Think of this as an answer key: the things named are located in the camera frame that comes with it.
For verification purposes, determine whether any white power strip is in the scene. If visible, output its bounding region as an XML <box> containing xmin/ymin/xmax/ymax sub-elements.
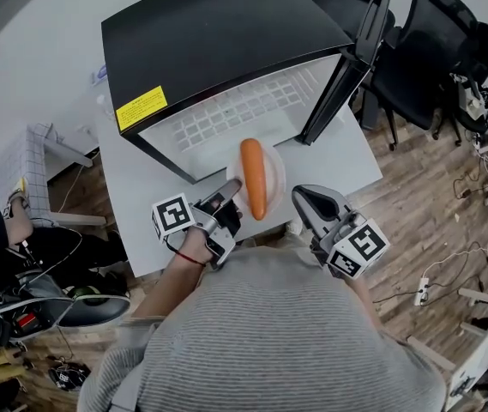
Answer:
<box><xmin>413</xmin><ymin>276</ymin><xmax>431</xmax><ymax>307</ymax></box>

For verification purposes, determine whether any blue and white bottle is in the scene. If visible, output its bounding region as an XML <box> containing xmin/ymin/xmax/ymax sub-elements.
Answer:
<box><xmin>90</xmin><ymin>64</ymin><xmax>109</xmax><ymax>88</ymax></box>

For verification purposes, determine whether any person's grey striped sweater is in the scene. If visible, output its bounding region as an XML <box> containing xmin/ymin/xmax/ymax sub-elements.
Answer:
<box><xmin>78</xmin><ymin>229</ymin><xmax>449</xmax><ymax>412</ymax></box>

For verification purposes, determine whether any person's right forearm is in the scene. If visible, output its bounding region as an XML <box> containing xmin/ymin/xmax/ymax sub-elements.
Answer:
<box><xmin>345</xmin><ymin>272</ymin><xmax>383</xmax><ymax>332</ymax></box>

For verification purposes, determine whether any white plate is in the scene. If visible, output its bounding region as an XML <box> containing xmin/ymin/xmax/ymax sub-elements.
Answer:
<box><xmin>225</xmin><ymin>143</ymin><xmax>287</xmax><ymax>216</ymax></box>

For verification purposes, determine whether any red string bracelet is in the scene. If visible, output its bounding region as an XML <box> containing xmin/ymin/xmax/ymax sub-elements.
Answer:
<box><xmin>173</xmin><ymin>250</ymin><xmax>207</xmax><ymax>268</ymax></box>

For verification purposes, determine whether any white desk with drawer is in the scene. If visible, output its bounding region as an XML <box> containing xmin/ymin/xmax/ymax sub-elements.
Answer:
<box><xmin>446</xmin><ymin>292</ymin><xmax>488</xmax><ymax>412</ymax></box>

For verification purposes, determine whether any robot equipment on chair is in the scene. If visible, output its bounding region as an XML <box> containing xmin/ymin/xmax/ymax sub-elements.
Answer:
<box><xmin>449</xmin><ymin>70</ymin><xmax>488</xmax><ymax>136</ymax></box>

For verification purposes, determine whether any white tiled cabinet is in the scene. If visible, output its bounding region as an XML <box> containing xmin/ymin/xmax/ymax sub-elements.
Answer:
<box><xmin>0</xmin><ymin>122</ymin><xmax>106</xmax><ymax>227</ymax></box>

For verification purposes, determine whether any person's left forearm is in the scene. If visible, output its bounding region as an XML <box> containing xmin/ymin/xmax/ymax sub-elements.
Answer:
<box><xmin>133</xmin><ymin>225</ymin><xmax>211</xmax><ymax>322</ymax></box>

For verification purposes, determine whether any orange carrot food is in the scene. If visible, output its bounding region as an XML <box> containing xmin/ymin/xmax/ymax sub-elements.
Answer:
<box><xmin>239</xmin><ymin>138</ymin><xmax>268</xmax><ymax>221</ymax></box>

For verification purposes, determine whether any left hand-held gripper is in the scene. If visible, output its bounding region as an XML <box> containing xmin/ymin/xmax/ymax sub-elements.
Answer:
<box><xmin>151</xmin><ymin>177</ymin><xmax>244</xmax><ymax>270</ymax></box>

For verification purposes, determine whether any black mini fridge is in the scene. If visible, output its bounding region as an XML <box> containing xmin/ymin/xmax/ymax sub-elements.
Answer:
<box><xmin>100</xmin><ymin>0</ymin><xmax>393</xmax><ymax>185</ymax></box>

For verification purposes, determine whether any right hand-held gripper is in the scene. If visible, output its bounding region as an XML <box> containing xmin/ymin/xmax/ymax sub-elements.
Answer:
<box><xmin>291</xmin><ymin>185</ymin><xmax>391</xmax><ymax>281</ymax></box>

